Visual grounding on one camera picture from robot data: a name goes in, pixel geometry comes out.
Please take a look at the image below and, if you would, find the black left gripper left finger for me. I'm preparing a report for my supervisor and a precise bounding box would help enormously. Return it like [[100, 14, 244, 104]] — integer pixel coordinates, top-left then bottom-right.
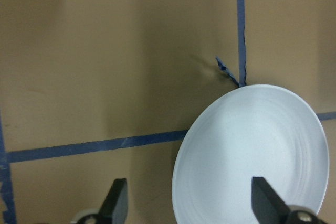
[[98, 178, 128, 223]]

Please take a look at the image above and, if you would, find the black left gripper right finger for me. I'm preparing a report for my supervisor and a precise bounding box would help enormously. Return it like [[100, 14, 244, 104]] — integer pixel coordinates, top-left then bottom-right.
[[251, 176, 328, 224]]

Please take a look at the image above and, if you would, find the light blue round plate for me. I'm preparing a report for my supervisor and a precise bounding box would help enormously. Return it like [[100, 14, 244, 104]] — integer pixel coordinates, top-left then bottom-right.
[[172, 84, 330, 223]]

